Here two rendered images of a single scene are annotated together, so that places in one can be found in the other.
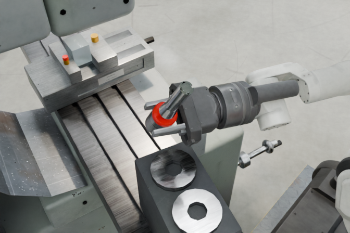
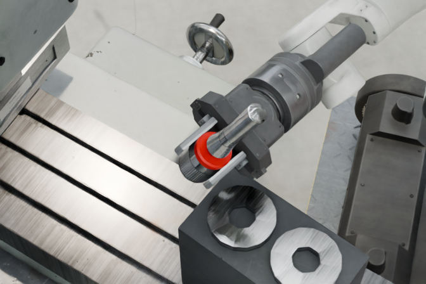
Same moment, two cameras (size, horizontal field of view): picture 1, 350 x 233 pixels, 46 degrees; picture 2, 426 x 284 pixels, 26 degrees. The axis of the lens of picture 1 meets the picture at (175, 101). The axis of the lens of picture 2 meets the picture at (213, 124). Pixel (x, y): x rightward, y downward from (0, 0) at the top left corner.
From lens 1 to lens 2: 48 cm
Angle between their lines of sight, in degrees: 19
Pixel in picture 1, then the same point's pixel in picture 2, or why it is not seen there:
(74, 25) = (15, 70)
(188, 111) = not seen: hidden behind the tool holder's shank
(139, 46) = not seen: hidden behind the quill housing
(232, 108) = (294, 101)
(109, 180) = (114, 269)
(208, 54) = not seen: outside the picture
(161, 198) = (247, 264)
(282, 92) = (348, 50)
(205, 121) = (269, 135)
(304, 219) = (380, 187)
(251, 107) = (316, 88)
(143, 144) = (131, 189)
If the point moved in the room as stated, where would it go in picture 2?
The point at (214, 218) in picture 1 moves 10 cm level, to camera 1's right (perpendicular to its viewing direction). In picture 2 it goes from (333, 258) to (400, 225)
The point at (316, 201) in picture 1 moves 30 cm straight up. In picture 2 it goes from (384, 151) to (411, 66)
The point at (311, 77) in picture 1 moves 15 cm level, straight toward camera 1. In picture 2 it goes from (371, 9) to (386, 101)
